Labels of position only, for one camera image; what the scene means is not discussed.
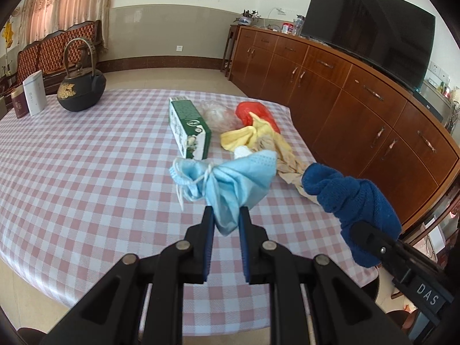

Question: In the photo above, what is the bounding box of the clear plastic bag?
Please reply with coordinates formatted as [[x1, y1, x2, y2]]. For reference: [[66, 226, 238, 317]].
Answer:
[[199, 100, 239, 133]]

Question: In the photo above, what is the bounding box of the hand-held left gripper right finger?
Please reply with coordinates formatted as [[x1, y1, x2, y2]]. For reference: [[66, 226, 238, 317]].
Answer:
[[238, 206, 414, 345]]

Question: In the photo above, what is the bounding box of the black trash bin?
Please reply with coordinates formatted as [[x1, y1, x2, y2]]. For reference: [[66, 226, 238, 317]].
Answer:
[[361, 271, 381, 302]]

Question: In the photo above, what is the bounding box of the yellow hanging ornament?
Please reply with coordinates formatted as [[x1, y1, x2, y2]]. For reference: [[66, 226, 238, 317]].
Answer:
[[2, 22, 15, 49]]

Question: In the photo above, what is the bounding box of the small potted plant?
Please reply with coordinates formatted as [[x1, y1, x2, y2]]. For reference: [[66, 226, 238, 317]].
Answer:
[[233, 8, 263, 26]]

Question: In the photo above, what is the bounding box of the blue knitted cloth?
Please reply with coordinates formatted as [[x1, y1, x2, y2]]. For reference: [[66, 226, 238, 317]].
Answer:
[[301, 163, 402, 268]]

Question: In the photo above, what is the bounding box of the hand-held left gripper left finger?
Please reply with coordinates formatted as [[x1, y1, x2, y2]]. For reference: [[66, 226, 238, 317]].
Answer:
[[39, 206, 216, 345]]

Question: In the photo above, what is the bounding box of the white tea box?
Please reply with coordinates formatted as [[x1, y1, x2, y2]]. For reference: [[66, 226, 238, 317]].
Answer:
[[22, 71, 47, 116]]

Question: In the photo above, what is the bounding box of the blue face mask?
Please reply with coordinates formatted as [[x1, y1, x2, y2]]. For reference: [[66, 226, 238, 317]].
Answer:
[[170, 150, 279, 237]]

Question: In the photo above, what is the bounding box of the black iron teapot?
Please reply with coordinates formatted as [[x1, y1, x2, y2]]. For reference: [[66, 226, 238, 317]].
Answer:
[[57, 38, 106, 112]]

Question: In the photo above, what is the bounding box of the long wooden sideboard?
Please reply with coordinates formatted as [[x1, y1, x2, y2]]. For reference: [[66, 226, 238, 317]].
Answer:
[[228, 25, 460, 234]]

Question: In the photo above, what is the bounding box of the red plastic bag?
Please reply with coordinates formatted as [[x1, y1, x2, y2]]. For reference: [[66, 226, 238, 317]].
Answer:
[[235, 101, 281, 133]]

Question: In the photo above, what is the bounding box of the pink checkered tablecloth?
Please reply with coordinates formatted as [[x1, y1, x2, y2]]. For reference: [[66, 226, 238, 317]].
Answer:
[[0, 88, 380, 335]]

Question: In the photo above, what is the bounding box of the dark red tin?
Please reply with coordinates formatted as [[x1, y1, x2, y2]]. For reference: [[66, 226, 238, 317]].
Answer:
[[10, 87, 29, 119]]

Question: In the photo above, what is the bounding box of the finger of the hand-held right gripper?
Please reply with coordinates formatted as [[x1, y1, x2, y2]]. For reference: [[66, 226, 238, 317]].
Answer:
[[349, 221, 444, 274]]

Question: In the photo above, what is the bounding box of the black television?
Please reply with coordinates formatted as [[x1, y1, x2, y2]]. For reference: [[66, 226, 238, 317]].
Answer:
[[301, 0, 436, 92]]

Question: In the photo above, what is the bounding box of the yellow cloth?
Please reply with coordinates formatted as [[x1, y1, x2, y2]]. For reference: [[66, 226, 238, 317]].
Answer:
[[220, 112, 277, 153]]

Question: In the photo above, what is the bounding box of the wooden sofa bench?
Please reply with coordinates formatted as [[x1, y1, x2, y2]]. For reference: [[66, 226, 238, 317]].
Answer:
[[0, 20, 105, 106]]

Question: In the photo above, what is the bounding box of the row of wall outlets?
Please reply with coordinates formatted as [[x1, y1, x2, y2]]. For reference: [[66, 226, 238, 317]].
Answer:
[[428, 63, 451, 83]]

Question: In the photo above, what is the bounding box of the green carton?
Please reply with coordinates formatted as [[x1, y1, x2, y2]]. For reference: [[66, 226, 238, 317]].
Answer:
[[168, 97, 212, 160]]

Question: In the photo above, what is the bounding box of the pink embroidered curtain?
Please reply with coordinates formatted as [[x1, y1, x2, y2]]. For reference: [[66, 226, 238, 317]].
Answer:
[[14, 0, 116, 53]]

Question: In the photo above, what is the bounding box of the beige twisted cloth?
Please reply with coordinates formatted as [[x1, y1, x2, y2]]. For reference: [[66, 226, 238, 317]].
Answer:
[[248, 133, 324, 207]]

